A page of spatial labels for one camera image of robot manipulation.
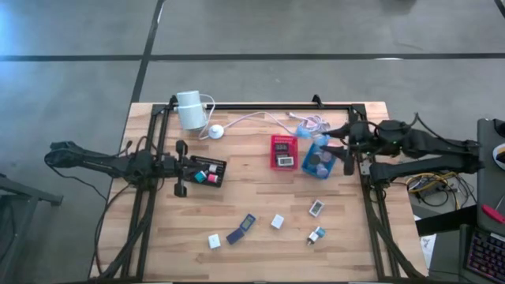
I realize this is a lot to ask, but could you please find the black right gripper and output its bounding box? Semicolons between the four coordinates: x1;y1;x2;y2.
319;121;372;177

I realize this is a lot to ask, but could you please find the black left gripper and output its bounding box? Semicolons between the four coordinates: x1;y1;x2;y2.
162;140;200;198

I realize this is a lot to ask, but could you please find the purple hourglass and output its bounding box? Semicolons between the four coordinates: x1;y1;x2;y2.
315;151;333;178

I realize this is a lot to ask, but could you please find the black plastic basket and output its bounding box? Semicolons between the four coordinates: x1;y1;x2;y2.
188;155;228;189

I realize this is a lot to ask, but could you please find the blue plastic basket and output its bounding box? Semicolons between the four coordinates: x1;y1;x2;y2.
301;141;339;181

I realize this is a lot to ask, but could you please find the white cylindrical lamp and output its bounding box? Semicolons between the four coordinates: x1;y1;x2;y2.
175;89;209;131

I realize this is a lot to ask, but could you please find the red plastic basket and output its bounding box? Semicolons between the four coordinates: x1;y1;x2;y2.
270;133;300;173

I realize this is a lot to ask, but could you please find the black flat panel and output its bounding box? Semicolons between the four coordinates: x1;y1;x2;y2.
414;204;478;237

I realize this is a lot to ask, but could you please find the printed paper sheet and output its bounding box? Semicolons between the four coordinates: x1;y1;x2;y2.
420;234;437;261

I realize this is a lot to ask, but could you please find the white and yellow object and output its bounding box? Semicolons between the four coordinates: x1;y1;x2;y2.
492;142;505;170

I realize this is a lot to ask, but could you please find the black keyboard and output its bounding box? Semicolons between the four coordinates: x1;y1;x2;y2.
466;227;505;284

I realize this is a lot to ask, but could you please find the white lamp cable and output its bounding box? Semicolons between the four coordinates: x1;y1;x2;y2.
196;93;334;141

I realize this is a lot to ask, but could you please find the black aluminium table frame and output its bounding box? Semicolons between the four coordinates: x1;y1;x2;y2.
96;93;427;283

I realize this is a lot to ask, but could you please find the yellow cable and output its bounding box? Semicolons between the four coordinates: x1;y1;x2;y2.
406;167;477;196

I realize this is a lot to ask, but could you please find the red handled tool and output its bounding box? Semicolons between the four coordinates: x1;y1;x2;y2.
480;204;505;226

